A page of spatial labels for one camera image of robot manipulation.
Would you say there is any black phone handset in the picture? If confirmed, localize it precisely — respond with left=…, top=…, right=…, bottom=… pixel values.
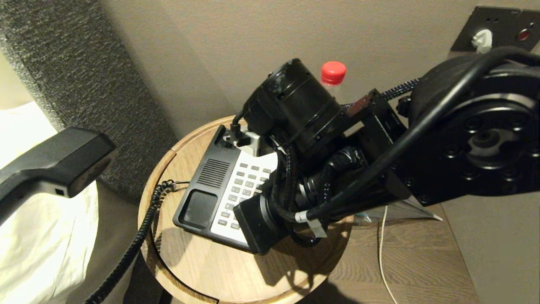
left=0, top=128, right=118, bottom=225

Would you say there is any black and white desk phone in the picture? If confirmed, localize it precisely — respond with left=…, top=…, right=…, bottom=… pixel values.
left=173, top=125, right=280, bottom=254

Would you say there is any clear bottle with red cap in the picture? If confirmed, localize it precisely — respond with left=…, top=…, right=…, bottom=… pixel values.
left=320, top=61, right=347, bottom=104

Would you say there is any round wooden side table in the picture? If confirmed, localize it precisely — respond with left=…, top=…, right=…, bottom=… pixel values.
left=138, top=115, right=355, bottom=304

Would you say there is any clear plastic wrapper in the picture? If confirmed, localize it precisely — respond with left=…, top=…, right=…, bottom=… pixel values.
left=354, top=195, right=443, bottom=225

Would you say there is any grey fabric headboard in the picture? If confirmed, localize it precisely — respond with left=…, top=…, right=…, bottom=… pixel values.
left=0, top=0, right=178, bottom=204

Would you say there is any white plug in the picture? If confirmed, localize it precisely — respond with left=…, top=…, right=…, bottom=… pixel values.
left=471, top=29, right=494, bottom=54

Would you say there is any braided cable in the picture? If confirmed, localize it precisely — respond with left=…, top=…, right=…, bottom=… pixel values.
left=342, top=78, right=421, bottom=109

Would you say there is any thin white cable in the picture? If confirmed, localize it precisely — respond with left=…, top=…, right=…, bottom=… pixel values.
left=378, top=206, right=400, bottom=304

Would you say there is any black coiled phone cord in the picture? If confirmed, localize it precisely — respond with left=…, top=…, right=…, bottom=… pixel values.
left=84, top=179, right=190, bottom=304

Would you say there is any dark wall socket panel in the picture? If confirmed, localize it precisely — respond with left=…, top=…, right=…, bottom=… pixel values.
left=448, top=5, right=540, bottom=54

